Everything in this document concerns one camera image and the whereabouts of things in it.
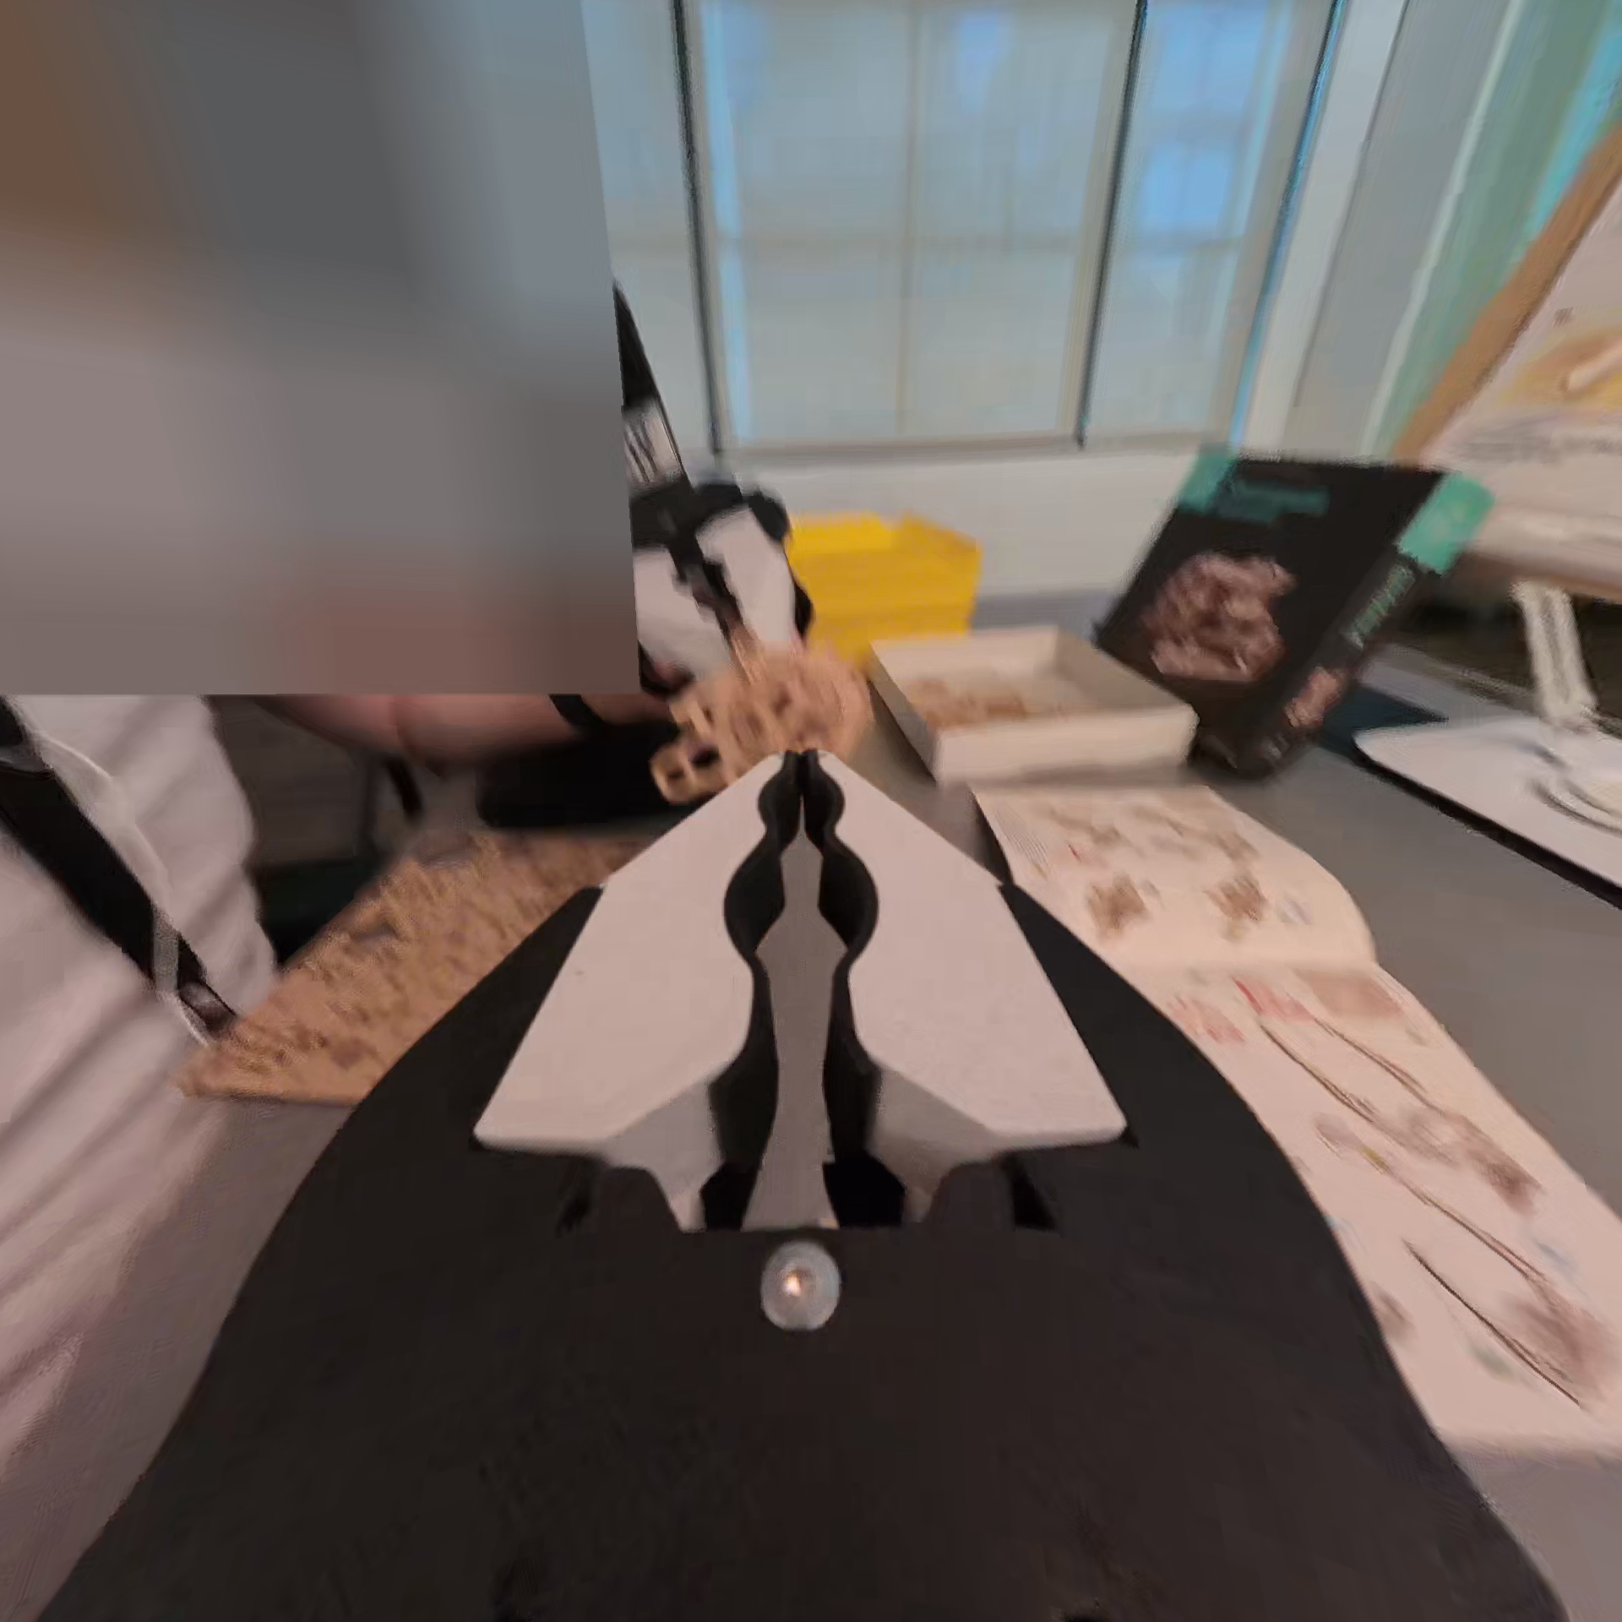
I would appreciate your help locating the instruction booklet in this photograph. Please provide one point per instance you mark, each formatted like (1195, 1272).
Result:
(1266, 964)

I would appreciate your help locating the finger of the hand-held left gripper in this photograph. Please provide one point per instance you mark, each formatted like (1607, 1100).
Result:
(670, 616)
(760, 571)

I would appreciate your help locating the pile of thin rings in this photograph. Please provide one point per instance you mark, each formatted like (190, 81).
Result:
(975, 698)

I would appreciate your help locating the white base board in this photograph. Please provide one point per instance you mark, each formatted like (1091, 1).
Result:
(1444, 773)

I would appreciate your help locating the person's left forearm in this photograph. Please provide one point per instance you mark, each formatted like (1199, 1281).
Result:
(429, 734)

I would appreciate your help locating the white desk lamp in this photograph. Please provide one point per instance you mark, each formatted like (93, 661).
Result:
(1552, 648)

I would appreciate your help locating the black model kit box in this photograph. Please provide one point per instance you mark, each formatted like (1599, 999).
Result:
(1280, 608)

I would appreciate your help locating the beige sign board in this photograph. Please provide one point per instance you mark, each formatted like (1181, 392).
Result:
(1532, 420)

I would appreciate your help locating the wooden laser-cut parts sheet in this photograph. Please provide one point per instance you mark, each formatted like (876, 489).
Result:
(418, 939)

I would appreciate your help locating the window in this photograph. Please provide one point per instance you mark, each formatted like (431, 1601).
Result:
(911, 229)

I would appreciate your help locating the yellow plastic bin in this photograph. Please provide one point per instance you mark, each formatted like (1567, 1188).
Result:
(887, 571)

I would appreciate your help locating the person's torso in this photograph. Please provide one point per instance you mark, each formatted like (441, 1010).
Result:
(76, 1141)

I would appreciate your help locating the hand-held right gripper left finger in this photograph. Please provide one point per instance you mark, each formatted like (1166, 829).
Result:
(620, 1003)

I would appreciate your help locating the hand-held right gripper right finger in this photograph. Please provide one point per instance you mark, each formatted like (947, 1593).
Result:
(975, 1003)

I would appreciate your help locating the white cardboard tray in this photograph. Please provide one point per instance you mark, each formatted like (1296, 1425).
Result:
(1038, 736)

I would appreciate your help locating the wooden gear model assembly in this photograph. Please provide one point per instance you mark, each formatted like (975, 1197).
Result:
(760, 717)

